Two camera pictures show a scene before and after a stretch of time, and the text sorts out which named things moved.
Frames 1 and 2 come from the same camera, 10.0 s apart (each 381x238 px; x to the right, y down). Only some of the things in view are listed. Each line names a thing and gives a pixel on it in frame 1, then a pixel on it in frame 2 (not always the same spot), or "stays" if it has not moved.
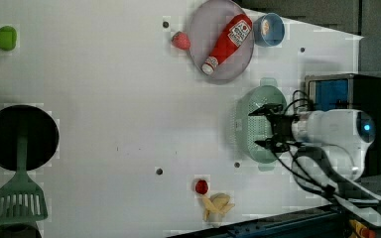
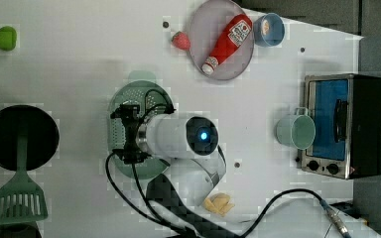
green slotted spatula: (20, 199) stays
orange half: (265, 27) stays
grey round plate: (206, 28) stays
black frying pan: (2, 131) stays
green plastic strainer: (251, 128) -> (144, 92)
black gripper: (282, 124) -> (131, 154)
